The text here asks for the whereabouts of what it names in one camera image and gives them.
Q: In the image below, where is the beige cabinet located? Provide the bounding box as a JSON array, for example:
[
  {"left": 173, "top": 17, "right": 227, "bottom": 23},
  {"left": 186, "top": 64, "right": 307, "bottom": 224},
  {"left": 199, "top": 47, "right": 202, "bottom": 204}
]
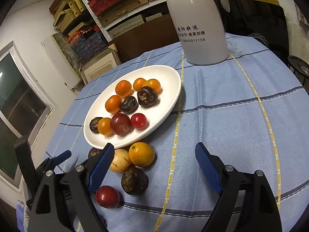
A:
[{"left": 80, "top": 43, "right": 121, "bottom": 85}]

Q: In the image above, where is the dark brown water chestnut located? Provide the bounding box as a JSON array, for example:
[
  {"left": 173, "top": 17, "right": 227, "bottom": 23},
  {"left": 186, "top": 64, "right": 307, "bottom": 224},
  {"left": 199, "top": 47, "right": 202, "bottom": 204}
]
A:
[
  {"left": 89, "top": 117, "right": 104, "bottom": 134},
  {"left": 120, "top": 96, "right": 139, "bottom": 114},
  {"left": 137, "top": 87, "right": 159, "bottom": 108},
  {"left": 88, "top": 147, "right": 103, "bottom": 160},
  {"left": 121, "top": 165, "right": 149, "bottom": 196}
]

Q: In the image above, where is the thin wire coil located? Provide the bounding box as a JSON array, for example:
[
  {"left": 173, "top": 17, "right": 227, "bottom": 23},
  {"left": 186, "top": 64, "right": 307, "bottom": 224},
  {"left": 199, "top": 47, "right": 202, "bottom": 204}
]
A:
[{"left": 249, "top": 32, "right": 269, "bottom": 46}]

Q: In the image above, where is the black round stand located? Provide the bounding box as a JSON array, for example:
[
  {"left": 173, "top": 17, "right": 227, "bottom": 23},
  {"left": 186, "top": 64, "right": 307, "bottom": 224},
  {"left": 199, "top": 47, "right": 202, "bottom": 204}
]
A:
[{"left": 287, "top": 55, "right": 309, "bottom": 78}]

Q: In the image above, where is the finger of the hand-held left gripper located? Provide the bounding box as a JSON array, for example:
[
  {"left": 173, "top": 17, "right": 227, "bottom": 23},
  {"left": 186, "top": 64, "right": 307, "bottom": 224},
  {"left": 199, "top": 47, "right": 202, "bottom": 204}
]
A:
[{"left": 46, "top": 150, "right": 72, "bottom": 167}]

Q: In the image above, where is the red cherry tomato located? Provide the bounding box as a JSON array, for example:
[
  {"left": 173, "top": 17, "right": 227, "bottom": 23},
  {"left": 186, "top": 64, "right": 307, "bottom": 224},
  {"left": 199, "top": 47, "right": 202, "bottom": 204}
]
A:
[{"left": 130, "top": 113, "right": 148, "bottom": 130}]

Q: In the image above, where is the smooth orange kumquat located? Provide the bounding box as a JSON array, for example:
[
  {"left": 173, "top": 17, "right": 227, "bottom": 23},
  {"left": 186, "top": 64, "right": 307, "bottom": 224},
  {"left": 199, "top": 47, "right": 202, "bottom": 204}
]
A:
[
  {"left": 128, "top": 142, "right": 155, "bottom": 167},
  {"left": 98, "top": 117, "right": 114, "bottom": 136},
  {"left": 142, "top": 78, "right": 162, "bottom": 94}
]

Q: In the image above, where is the white framed window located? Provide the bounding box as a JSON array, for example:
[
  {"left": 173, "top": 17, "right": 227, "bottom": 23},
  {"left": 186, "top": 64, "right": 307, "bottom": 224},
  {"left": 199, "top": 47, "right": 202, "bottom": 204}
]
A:
[{"left": 0, "top": 41, "right": 58, "bottom": 189}]

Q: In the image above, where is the blue checked tablecloth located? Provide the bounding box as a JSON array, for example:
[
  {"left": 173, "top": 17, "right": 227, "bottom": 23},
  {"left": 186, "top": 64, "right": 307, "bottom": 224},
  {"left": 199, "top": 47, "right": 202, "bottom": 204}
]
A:
[{"left": 45, "top": 32, "right": 309, "bottom": 232}]

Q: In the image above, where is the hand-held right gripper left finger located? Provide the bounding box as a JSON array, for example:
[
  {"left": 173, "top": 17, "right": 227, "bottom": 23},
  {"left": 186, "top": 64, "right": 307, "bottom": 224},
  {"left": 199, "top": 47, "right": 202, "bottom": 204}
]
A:
[{"left": 29, "top": 142, "right": 115, "bottom": 232}]

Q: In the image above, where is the dark red plum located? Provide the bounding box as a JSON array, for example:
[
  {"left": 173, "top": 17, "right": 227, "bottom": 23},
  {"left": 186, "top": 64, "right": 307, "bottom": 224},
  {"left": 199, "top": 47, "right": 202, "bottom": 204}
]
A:
[
  {"left": 96, "top": 185, "right": 120, "bottom": 209},
  {"left": 110, "top": 113, "right": 132, "bottom": 136}
]

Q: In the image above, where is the pale yellow round melon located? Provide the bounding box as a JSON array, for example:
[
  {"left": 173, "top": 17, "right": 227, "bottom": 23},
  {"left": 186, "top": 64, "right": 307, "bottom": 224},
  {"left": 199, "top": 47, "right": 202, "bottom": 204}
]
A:
[{"left": 109, "top": 148, "right": 132, "bottom": 173}]

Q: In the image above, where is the brick patterned curtain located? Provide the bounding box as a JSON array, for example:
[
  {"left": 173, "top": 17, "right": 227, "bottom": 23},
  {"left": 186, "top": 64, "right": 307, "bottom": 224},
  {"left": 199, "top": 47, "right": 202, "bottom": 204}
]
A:
[{"left": 293, "top": 2, "right": 309, "bottom": 27}]

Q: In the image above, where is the white leaning board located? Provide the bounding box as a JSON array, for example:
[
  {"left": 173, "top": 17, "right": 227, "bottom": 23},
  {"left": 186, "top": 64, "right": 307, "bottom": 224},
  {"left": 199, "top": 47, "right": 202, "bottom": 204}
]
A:
[{"left": 41, "top": 40, "right": 82, "bottom": 91}]

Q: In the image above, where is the blue red patterned box stack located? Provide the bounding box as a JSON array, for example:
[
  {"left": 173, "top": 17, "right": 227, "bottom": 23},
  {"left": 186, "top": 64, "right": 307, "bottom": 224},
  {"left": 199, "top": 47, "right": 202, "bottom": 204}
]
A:
[{"left": 69, "top": 28, "right": 109, "bottom": 61}]

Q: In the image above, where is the brown wooden board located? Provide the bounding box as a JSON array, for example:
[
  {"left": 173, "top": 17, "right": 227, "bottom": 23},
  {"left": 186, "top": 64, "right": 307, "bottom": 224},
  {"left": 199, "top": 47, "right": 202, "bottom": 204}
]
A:
[{"left": 109, "top": 14, "right": 179, "bottom": 63}]

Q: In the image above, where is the marbled stone panel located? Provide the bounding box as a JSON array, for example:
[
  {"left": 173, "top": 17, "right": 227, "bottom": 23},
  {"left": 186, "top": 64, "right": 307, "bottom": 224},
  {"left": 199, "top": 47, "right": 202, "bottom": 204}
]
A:
[{"left": 53, "top": 32, "right": 84, "bottom": 73}]

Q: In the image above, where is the orange tangerine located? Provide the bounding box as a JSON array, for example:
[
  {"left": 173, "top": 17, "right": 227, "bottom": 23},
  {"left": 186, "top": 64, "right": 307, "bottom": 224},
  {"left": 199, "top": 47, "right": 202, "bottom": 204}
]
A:
[
  {"left": 105, "top": 95, "right": 123, "bottom": 114},
  {"left": 115, "top": 80, "right": 133, "bottom": 98},
  {"left": 133, "top": 78, "right": 147, "bottom": 92}
]

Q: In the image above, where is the white oval plate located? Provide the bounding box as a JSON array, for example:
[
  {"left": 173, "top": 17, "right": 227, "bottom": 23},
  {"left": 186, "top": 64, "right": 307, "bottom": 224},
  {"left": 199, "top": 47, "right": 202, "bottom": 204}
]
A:
[{"left": 83, "top": 64, "right": 182, "bottom": 150}]

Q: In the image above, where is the white metal shelf rack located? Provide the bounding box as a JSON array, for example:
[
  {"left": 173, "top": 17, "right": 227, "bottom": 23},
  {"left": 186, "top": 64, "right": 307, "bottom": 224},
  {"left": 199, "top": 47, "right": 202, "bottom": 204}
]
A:
[{"left": 70, "top": 0, "right": 278, "bottom": 43}]

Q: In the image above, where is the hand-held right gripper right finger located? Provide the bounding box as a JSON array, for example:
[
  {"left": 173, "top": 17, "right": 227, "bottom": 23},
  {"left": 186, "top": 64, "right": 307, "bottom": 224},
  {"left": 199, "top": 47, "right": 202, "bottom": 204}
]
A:
[{"left": 194, "top": 142, "right": 283, "bottom": 232}]

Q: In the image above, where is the grey thermos jug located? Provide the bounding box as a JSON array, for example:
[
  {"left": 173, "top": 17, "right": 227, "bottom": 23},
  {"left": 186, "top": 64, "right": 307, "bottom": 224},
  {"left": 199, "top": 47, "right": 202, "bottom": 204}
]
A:
[{"left": 163, "top": 0, "right": 230, "bottom": 66}]

